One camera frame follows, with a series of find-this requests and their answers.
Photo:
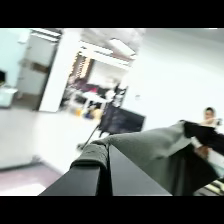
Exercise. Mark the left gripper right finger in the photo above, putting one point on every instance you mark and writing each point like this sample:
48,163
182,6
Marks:
130,178

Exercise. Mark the black monitor on stand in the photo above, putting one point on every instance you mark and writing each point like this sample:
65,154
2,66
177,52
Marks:
121,120

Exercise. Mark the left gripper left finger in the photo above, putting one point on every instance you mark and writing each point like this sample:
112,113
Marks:
78,181

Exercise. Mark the grey garment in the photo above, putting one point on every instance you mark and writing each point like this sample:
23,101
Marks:
150,143

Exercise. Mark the person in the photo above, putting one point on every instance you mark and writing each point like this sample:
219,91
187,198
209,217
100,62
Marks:
209,120

